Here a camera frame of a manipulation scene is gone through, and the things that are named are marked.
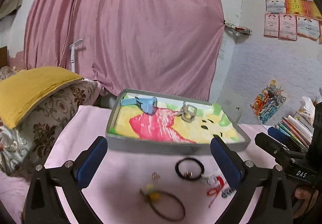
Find white hair clip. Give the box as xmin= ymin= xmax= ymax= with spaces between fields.
xmin=201 ymin=171 xmax=219 ymax=187

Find black hair comb clip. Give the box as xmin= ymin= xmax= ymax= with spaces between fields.
xmin=221 ymin=188 xmax=236 ymax=199

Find red string bracelet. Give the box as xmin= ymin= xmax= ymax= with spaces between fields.
xmin=206 ymin=175 xmax=227 ymax=208

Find black hair tie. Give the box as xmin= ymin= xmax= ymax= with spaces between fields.
xmin=174 ymin=157 xmax=205 ymax=181

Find brown cord bead bracelet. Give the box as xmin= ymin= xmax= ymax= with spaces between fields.
xmin=140 ymin=184 xmax=186 ymax=222

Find blue kids watch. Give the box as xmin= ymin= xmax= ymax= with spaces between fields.
xmin=121 ymin=97 xmax=158 ymax=115

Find right hand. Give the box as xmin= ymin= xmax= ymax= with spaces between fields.
xmin=293 ymin=187 xmax=319 ymax=219

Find stack of books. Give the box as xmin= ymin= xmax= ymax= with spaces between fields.
xmin=274 ymin=113 xmax=314 ymax=149

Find colourful opera poster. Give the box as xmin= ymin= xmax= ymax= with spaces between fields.
xmin=251 ymin=78 xmax=287 ymax=124

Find tissue pack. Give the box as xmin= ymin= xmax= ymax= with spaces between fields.
xmin=297 ymin=96 xmax=315 ymax=126

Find cartoon towel liner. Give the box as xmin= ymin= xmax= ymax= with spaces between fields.
xmin=107 ymin=92 xmax=245 ymax=144

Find pink bed sheet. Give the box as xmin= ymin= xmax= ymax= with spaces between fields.
xmin=0 ymin=105 xmax=297 ymax=224

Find floral patterned pillow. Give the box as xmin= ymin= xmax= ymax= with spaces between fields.
xmin=1 ymin=67 xmax=101 ymax=176

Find yellow pillow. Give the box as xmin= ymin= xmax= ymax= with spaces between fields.
xmin=1 ymin=66 xmax=83 ymax=129

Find white desk lamp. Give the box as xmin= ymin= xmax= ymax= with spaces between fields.
xmin=69 ymin=39 xmax=83 ymax=73

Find pink curtain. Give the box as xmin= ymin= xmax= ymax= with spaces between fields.
xmin=24 ymin=0 xmax=224 ymax=101

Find olive hanging towel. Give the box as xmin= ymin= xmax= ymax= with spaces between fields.
xmin=0 ymin=0 xmax=23 ymax=19

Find wall certificates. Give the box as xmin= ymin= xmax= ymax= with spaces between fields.
xmin=264 ymin=0 xmax=321 ymax=43

